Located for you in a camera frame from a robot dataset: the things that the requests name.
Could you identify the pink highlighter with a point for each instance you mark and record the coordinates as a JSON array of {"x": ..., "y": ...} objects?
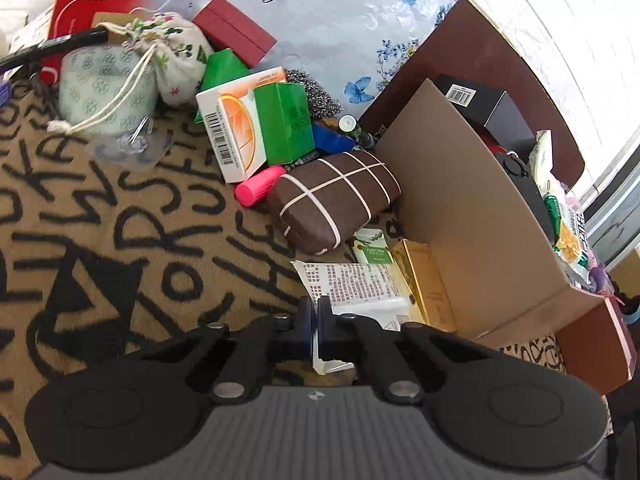
[{"x": 257, "y": 185}]

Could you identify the dark green box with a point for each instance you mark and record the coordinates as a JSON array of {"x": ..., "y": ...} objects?
[{"x": 285, "y": 125}]

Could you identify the gold box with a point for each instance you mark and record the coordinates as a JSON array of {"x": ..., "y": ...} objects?
[{"x": 425, "y": 285}]

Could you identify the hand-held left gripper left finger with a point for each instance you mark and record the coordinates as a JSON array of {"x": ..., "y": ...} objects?
[{"x": 303, "y": 327}]

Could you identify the cardboard box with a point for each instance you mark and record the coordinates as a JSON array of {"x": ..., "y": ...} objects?
[{"x": 465, "y": 220}]

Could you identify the black marker pen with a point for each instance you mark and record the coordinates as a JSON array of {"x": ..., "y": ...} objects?
[{"x": 60, "y": 45}]

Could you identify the brown banded glasses case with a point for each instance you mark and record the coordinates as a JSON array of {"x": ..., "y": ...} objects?
[{"x": 330, "y": 200}]

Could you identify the green patterned tissue roll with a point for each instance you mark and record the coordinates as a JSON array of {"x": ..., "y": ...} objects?
[{"x": 95, "y": 95}]

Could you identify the yellow snack packet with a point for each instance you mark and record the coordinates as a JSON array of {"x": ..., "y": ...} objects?
[{"x": 570, "y": 242}]

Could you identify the black box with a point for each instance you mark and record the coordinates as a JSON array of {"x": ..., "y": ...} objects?
[{"x": 500, "y": 110}]

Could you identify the large red gift box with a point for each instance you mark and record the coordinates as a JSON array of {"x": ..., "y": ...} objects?
[{"x": 85, "y": 5}]

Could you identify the pale yellow packet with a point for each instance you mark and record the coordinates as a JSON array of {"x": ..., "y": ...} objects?
[{"x": 542, "y": 157}]

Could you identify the white butterfly plastic bag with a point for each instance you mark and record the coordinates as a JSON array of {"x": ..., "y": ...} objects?
[{"x": 325, "y": 25}]

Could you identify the letter printed blanket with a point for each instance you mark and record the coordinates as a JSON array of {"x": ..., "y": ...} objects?
[{"x": 125, "y": 260}]

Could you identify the small red box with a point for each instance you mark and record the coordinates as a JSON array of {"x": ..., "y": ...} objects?
[{"x": 232, "y": 32}]

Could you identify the dark brown wooden board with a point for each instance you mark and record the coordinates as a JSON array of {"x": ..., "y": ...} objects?
[{"x": 470, "y": 45}]

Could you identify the steel wool scrubber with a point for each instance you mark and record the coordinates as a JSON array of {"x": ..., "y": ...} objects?
[{"x": 320, "y": 97}]

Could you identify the clear suction cup hook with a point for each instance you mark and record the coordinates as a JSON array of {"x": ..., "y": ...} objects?
[{"x": 130, "y": 152}]

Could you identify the white printed paper packet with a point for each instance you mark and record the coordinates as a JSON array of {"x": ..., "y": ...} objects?
[{"x": 350, "y": 285}]

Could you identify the white orange medicine box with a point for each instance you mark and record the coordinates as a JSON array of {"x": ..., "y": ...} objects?
[{"x": 230, "y": 120}]

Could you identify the blue object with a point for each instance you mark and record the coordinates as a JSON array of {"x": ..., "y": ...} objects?
[{"x": 332, "y": 142}]

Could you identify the small dark bottle white cap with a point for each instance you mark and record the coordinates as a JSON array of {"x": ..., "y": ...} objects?
[{"x": 356, "y": 130}]

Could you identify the black pouch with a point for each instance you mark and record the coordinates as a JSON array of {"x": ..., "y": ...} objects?
[{"x": 530, "y": 195}]

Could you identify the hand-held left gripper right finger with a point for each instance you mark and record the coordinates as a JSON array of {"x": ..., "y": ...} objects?
[{"x": 326, "y": 327}]

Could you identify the small green white box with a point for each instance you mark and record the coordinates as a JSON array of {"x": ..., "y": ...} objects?
[{"x": 372, "y": 252}]

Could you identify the bright green box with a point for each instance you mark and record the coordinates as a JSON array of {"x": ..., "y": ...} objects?
[{"x": 222, "y": 70}]

